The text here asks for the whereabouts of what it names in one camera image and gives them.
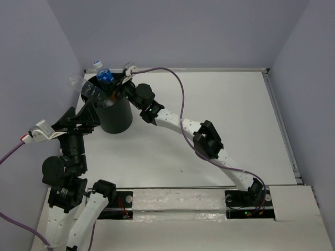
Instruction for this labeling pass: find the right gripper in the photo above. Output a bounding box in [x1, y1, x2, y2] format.
[97, 72, 142, 110]

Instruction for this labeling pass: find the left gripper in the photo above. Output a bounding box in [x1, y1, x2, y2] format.
[52, 97, 102, 170]

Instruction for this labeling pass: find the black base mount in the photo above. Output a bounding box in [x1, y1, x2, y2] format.
[225, 189, 275, 220]
[98, 190, 133, 220]

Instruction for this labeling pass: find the purple cable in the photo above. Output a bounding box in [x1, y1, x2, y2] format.
[0, 141, 95, 251]
[132, 67, 266, 210]

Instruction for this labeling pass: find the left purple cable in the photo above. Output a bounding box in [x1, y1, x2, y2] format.
[0, 141, 95, 251]

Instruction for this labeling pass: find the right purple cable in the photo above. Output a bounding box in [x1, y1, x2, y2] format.
[132, 67, 266, 210]

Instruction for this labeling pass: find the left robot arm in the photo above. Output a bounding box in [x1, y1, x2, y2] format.
[42, 101, 117, 250]

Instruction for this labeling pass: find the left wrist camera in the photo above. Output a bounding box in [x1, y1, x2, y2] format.
[20, 120, 66, 144]

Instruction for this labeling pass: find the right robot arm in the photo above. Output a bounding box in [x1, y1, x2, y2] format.
[113, 73, 266, 211]

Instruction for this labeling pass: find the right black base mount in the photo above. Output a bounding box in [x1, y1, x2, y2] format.
[225, 189, 275, 220]

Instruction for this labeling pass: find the clear long plastic bottle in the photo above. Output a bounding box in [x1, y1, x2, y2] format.
[69, 74, 114, 107]

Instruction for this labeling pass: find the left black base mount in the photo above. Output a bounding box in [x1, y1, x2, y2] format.
[98, 190, 133, 220]

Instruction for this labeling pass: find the orange plastic bottle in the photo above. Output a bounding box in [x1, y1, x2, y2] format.
[110, 93, 118, 102]

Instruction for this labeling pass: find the blue label plastic bottle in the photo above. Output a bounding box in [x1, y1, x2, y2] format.
[93, 60, 114, 90]

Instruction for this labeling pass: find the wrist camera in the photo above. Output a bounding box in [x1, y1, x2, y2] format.
[122, 62, 137, 79]
[20, 120, 66, 144]

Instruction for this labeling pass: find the black cylindrical bin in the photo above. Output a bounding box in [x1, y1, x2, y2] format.
[81, 76, 132, 134]

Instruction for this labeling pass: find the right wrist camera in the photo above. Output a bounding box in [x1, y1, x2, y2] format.
[122, 62, 137, 79]

